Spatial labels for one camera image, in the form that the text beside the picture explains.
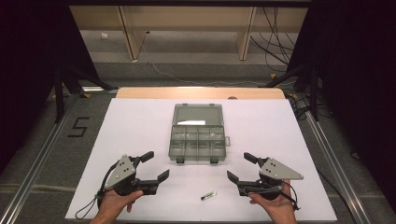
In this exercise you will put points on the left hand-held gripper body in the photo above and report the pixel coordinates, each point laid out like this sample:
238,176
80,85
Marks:
122,174

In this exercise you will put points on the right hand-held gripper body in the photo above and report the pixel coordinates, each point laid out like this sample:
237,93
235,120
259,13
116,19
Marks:
274,174

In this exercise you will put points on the person's left hand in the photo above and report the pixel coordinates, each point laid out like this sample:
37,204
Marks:
115,203

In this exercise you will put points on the person's right hand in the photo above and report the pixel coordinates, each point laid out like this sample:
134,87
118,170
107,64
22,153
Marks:
277,206

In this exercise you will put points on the white table cover sheet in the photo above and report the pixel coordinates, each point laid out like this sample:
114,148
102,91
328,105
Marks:
255,130

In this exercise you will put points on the clear plastic compartment box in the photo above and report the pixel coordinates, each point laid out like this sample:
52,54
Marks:
197,137

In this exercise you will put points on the black metal stand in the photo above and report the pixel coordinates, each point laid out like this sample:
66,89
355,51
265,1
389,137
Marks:
59,93
313,90

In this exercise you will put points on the white paper scrap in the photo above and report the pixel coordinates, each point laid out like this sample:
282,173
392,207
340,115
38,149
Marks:
104,35

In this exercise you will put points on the black curtain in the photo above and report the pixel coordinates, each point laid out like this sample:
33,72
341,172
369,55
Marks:
358,62
28,46

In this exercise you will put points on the light wooden desk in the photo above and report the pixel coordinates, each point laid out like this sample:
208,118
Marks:
190,17

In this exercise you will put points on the aluminium floor rail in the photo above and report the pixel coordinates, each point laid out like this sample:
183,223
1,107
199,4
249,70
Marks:
336,168
34,168

